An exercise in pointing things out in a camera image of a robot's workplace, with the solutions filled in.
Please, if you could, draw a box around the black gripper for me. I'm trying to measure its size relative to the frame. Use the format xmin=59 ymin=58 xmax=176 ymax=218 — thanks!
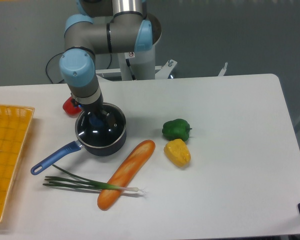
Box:
xmin=71 ymin=92 xmax=118 ymax=128

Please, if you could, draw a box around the glass lid blue knob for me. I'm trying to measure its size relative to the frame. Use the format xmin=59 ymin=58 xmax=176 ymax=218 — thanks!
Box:
xmin=75 ymin=102 xmax=127 ymax=149

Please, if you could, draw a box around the dark saucepan blue handle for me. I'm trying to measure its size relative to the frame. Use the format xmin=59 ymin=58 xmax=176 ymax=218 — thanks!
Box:
xmin=30 ymin=102 xmax=128 ymax=176

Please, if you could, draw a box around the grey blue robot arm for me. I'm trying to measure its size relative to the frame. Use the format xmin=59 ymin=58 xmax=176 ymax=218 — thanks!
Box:
xmin=59 ymin=0 xmax=153 ymax=126

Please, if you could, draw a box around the red bell pepper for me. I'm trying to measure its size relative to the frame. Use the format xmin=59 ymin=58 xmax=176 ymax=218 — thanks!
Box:
xmin=62 ymin=97 xmax=82 ymax=116

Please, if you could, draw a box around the orange baguette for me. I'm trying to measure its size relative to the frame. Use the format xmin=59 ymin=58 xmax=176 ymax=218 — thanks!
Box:
xmin=97 ymin=139 xmax=156 ymax=211

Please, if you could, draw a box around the green bell pepper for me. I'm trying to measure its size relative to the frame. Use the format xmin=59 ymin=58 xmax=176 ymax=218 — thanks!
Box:
xmin=161 ymin=118 xmax=192 ymax=142

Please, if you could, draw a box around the yellow bell pepper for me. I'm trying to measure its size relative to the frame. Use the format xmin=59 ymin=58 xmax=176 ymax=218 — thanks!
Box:
xmin=164 ymin=138 xmax=191 ymax=168

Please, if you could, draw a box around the green spring onion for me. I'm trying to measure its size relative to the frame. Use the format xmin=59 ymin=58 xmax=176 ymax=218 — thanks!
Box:
xmin=42 ymin=164 xmax=146 ymax=196

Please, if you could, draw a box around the yellow woven basket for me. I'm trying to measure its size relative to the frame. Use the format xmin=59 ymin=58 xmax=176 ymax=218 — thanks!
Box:
xmin=0 ymin=104 xmax=35 ymax=222

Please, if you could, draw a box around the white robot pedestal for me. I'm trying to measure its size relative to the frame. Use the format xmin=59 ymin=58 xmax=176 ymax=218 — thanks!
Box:
xmin=116 ymin=12 xmax=163 ymax=81

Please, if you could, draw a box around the white pedestal base frame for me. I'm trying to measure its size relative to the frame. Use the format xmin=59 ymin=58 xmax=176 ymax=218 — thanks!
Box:
xmin=94 ymin=59 xmax=229 ymax=81

